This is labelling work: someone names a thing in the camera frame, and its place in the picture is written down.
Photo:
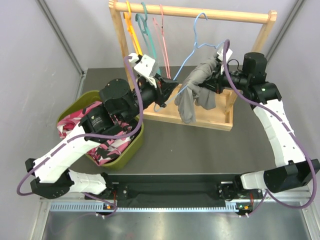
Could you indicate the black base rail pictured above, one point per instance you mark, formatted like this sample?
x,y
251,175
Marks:
x,y
174,194

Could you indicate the pink camouflage trousers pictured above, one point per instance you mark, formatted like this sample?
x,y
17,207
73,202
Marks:
x,y
105,153

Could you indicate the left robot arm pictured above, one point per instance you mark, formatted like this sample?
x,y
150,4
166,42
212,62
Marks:
x,y
52,175

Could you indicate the pink hanger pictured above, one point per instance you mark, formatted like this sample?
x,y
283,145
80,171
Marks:
x,y
159,29

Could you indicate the olive green plastic basket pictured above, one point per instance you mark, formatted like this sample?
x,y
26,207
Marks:
x,y
131,149

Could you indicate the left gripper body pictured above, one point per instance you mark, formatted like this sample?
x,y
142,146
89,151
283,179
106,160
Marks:
x,y
158,96

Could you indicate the teal hanger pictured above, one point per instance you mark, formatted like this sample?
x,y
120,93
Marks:
x,y
145,31

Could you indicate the yellow orange hanger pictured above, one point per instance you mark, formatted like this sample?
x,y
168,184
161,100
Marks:
x,y
132,32

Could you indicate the wooden clothes rack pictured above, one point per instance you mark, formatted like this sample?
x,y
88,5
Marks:
x,y
221,117

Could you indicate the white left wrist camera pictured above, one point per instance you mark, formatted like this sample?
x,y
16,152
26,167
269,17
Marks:
x,y
145,66

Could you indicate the grey trousers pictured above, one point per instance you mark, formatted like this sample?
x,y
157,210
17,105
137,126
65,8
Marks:
x,y
194,95

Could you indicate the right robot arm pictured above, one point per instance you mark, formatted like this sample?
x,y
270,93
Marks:
x,y
292,170

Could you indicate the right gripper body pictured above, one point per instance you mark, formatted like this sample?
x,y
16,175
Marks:
x,y
219,80

